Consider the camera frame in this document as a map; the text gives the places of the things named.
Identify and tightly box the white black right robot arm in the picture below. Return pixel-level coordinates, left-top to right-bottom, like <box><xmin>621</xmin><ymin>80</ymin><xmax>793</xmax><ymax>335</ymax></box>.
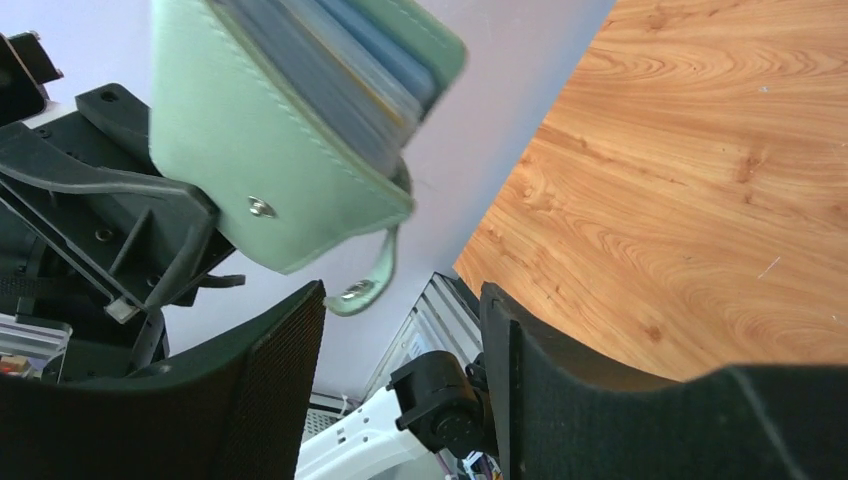
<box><xmin>1</xmin><ymin>281</ymin><xmax>847</xmax><ymax>479</ymax></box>

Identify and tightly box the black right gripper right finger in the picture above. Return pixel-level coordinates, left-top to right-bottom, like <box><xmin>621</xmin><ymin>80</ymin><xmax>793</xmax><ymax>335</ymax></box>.
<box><xmin>480</xmin><ymin>283</ymin><xmax>847</xmax><ymax>479</ymax></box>

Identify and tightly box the mint green leather card holder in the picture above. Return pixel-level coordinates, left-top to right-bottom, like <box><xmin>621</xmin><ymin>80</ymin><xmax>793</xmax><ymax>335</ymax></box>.
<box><xmin>150</xmin><ymin>1</ymin><xmax>467</xmax><ymax>316</ymax></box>

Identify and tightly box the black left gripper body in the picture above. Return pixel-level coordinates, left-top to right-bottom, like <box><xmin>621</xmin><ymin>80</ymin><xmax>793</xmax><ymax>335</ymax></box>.
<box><xmin>1</xmin><ymin>31</ymin><xmax>166</xmax><ymax>383</ymax></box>

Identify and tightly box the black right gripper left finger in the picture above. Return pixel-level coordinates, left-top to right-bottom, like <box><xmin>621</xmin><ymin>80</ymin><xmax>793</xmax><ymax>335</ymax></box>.
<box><xmin>1</xmin><ymin>281</ymin><xmax>325</xmax><ymax>479</ymax></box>

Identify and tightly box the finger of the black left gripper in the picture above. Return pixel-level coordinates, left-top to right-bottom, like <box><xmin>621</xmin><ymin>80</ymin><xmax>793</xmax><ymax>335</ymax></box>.
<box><xmin>75</xmin><ymin>83</ymin><xmax>159</xmax><ymax>176</ymax></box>
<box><xmin>1</xmin><ymin>122</ymin><xmax>246</xmax><ymax>310</ymax></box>

